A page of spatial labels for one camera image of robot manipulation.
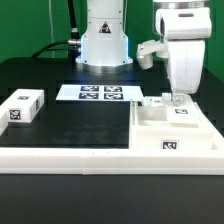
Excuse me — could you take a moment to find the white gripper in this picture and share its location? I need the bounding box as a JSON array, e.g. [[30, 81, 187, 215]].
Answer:
[[166, 40, 205, 106]]

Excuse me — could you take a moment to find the white cabinet door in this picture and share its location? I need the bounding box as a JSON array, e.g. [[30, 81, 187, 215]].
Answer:
[[142, 96, 163, 107], [162, 93, 199, 124]]

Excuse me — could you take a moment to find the white cabinet body box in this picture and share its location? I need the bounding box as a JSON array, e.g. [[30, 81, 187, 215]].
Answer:
[[129, 102, 224, 152]]

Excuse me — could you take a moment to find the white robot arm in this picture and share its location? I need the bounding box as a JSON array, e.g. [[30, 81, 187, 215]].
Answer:
[[76, 0, 212, 104]]

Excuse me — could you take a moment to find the white cabinet top block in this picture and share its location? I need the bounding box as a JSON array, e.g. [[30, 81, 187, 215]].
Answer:
[[2, 89, 44, 123]]

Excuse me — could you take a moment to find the white marker sheet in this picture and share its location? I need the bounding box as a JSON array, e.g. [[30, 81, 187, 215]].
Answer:
[[56, 84, 143, 101]]

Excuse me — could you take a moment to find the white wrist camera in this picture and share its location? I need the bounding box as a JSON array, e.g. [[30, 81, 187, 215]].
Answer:
[[136, 40, 168, 70]]

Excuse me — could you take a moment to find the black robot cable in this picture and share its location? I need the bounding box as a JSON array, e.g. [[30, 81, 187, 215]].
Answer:
[[31, 0, 82, 60]]

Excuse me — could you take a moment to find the white L-shaped fence frame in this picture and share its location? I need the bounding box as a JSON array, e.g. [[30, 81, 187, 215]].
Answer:
[[0, 130, 224, 175]]

